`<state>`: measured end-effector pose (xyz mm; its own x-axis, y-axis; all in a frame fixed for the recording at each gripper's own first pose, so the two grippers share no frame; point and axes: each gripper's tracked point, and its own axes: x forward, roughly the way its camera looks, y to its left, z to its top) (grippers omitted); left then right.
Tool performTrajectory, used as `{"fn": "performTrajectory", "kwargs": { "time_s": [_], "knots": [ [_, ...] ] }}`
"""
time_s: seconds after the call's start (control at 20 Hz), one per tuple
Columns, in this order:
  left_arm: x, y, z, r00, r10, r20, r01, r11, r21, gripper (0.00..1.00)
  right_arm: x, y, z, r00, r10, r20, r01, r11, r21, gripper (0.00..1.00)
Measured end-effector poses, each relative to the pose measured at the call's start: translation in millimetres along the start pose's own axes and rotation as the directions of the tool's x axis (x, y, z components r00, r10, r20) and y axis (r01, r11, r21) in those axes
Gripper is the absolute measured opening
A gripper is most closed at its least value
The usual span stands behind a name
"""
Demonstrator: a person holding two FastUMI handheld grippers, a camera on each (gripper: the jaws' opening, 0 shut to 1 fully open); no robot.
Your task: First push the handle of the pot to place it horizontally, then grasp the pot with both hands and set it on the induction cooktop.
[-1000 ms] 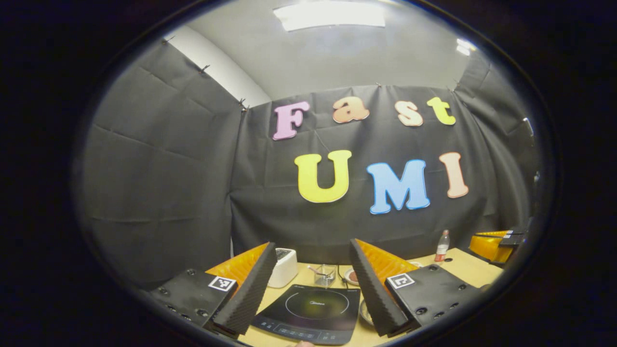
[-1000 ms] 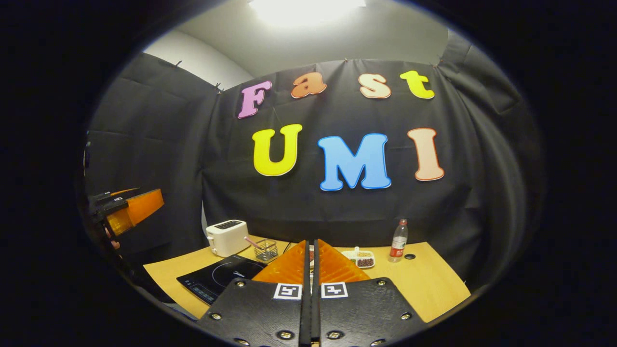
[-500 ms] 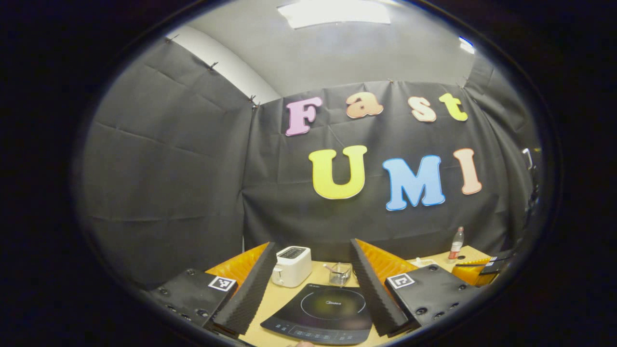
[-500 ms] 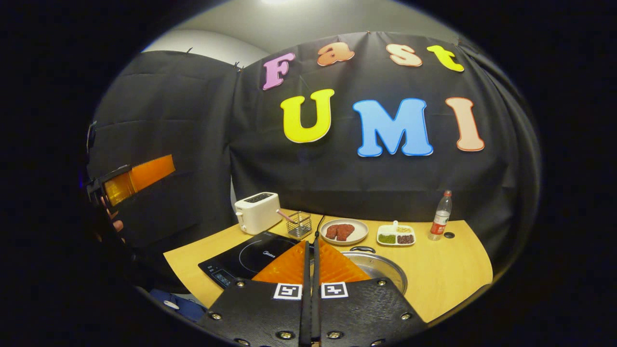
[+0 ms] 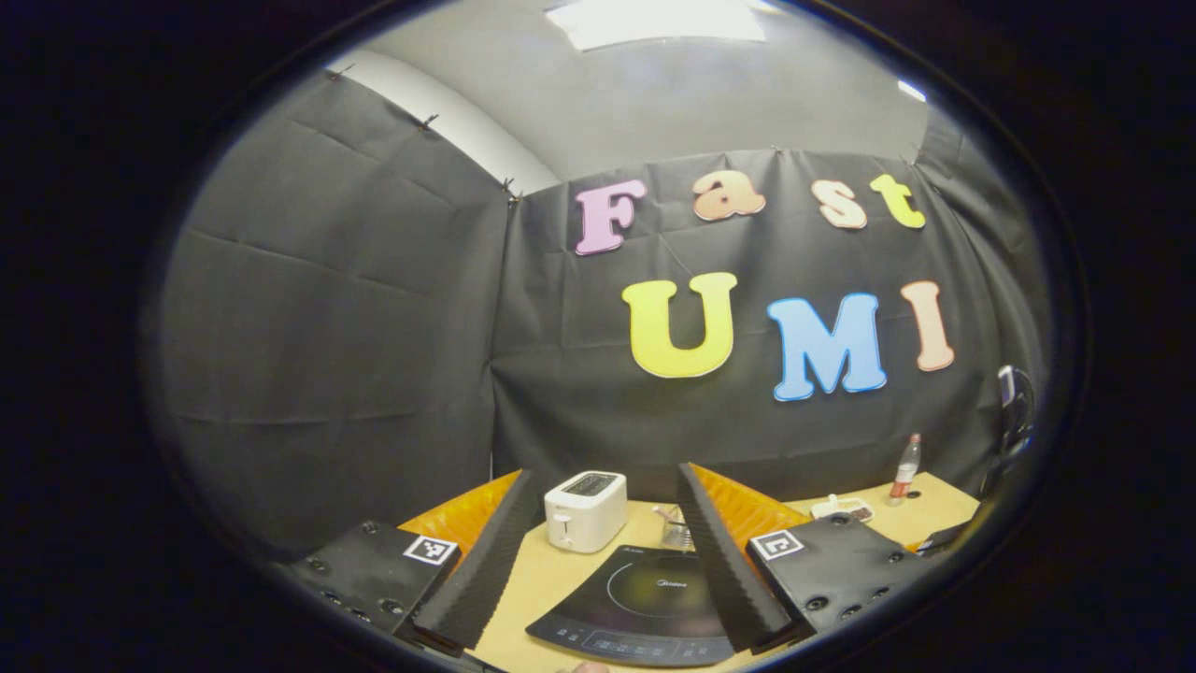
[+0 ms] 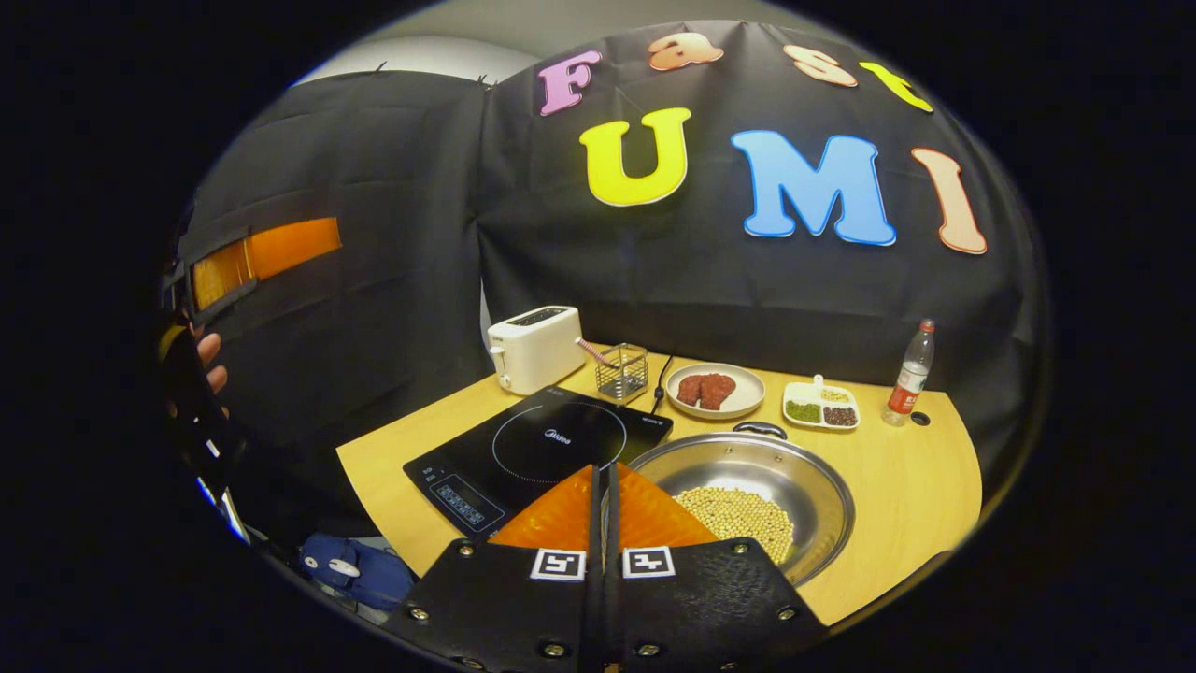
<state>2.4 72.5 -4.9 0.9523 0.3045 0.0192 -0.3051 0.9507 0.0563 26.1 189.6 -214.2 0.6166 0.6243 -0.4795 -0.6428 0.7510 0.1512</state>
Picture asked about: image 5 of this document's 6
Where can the white divided dish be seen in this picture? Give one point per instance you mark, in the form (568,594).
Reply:
(841,509)

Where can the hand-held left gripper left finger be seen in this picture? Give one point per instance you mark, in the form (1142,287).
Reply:
(486,570)

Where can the clear plastic water bottle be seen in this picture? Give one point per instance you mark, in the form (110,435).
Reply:
(904,472)

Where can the ceiling light panel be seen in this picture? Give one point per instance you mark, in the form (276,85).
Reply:
(654,23)

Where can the black induction cooktop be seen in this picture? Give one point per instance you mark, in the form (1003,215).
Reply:
(645,608)

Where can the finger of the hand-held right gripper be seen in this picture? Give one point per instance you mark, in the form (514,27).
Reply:
(948,539)

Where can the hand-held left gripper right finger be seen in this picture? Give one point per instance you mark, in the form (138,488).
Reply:
(724,570)

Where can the white toaster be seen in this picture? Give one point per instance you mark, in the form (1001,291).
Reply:
(584,519)

